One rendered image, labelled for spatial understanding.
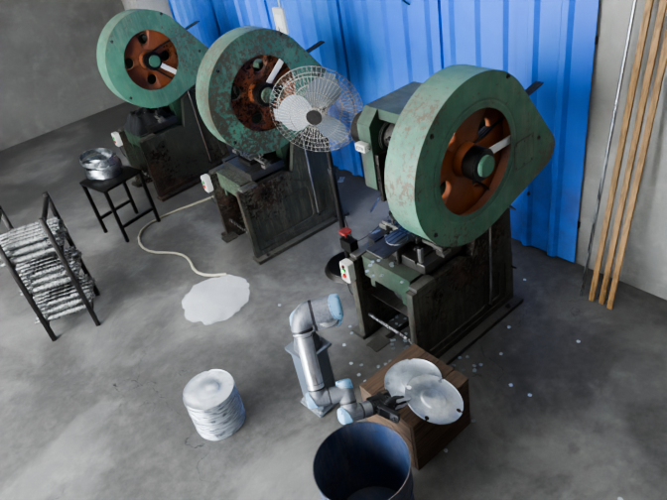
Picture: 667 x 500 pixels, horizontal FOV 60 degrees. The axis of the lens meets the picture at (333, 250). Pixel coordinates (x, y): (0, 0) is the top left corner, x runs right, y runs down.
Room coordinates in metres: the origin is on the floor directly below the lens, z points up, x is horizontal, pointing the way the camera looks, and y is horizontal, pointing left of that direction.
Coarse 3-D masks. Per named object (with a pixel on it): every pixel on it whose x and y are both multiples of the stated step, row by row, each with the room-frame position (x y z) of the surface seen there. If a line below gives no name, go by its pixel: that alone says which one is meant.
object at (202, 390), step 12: (204, 372) 2.43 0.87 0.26; (216, 372) 2.41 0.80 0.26; (192, 384) 2.36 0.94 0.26; (204, 384) 2.33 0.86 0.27; (216, 384) 2.31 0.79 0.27; (192, 396) 2.27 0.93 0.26; (204, 396) 2.24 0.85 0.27; (216, 396) 2.23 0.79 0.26; (228, 396) 2.21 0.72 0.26; (192, 408) 2.18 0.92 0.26; (204, 408) 2.16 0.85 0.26
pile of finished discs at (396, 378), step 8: (408, 360) 2.12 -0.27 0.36; (416, 360) 2.10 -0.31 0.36; (424, 360) 2.09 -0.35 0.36; (392, 368) 2.08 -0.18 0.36; (400, 368) 2.07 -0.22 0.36; (408, 368) 2.06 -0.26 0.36; (416, 368) 2.05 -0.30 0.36; (424, 368) 2.04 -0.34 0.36; (432, 368) 2.03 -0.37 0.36; (392, 376) 2.03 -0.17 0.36; (400, 376) 2.02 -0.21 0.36; (408, 376) 2.00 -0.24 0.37; (440, 376) 1.97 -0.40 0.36; (384, 384) 1.99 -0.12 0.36; (392, 384) 1.98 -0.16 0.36; (400, 384) 1.97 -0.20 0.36; (392, 392) 1.93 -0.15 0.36
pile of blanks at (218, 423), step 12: (216, 408) 2.16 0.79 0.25; (228, 408) 2.19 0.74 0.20; (240, 408) 2.26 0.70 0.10; (204, 420) 2.15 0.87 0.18; (216, 420) 2.15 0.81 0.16; (228, 420) 2.17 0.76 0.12; (240, 420) 2.22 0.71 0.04; (204, 432) 2.17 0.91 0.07; (216, 432) 2.15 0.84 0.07; (228, 432) 2.16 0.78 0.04
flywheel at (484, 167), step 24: (480, 120) 2.43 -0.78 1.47; (504, 120) 2.50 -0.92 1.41; (456, 144) 2.34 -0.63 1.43; (480, 144) 2.43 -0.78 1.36; (504, 144) 2.45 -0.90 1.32; (456, 168) 2.31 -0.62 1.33; (480, 168) 2.23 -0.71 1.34; (504, 168) 2.48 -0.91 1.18; (456, 192) 2.33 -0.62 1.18; (480, 192) 2.43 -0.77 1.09
